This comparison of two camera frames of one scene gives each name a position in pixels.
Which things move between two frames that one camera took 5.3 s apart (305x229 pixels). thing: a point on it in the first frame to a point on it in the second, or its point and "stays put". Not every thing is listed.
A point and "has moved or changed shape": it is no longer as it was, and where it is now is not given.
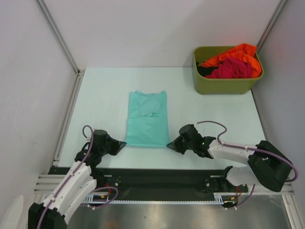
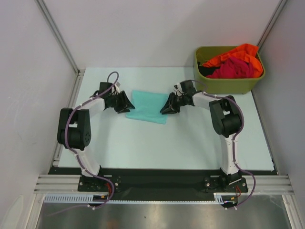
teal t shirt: x=147 y=124 has moved or changed shape
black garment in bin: x=205 y=71 stays put
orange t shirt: x=246 y=53 stays put
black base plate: x=165 y=184 stays put
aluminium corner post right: x=271 y=24 stays put
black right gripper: x=179 y=145 to x=174 y=103
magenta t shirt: x=231 y=68 stays put
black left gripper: x=117 y=145 to x=124 y=101
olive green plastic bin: x=220 y=86 stays put
